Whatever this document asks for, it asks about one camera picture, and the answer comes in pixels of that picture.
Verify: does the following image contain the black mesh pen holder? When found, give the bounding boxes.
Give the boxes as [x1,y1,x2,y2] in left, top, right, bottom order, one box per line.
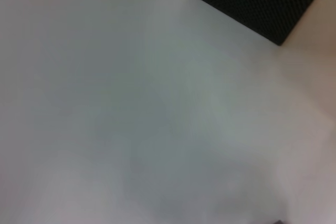
[188,0,332,46]

